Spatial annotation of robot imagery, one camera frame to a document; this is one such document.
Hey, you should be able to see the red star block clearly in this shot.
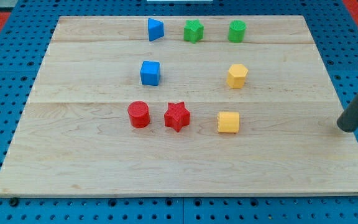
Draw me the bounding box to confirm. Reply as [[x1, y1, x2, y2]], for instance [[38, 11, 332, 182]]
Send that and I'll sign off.
[[164, 101, 190, 132]]

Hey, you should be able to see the green star block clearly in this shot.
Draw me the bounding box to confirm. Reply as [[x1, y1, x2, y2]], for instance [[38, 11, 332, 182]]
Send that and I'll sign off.
[[183, 19, 204, 44]]

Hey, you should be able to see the wooden board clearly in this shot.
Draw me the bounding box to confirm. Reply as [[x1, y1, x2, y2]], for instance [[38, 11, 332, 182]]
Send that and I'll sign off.
[[0, 16, 358, 198]]

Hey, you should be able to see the red cylinder block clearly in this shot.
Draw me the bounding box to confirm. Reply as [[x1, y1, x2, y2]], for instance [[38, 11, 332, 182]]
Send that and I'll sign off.
[[127, 101, 150, 128]]

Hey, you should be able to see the yellow rounded block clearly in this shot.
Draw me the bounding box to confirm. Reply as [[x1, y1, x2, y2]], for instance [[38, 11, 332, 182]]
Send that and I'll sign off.
[[217, 111, 240, 133]]

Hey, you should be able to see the blue cube block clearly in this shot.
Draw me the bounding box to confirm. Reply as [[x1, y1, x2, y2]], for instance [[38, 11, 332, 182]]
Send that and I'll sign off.
[[140, 61, 160, 86]]

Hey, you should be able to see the yellow hexagon block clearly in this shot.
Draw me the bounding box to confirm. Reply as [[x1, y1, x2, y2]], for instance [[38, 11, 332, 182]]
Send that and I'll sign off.
[[226, 64, 248, 89]]

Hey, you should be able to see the blue triangle block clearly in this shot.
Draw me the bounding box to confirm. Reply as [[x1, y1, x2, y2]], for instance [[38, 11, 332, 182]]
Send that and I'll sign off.
[[147, 18, 165, 42]]

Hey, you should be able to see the green cylinder block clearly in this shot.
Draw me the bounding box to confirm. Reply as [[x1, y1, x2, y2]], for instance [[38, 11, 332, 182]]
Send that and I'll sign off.
[[227, 20, 247, 43]]

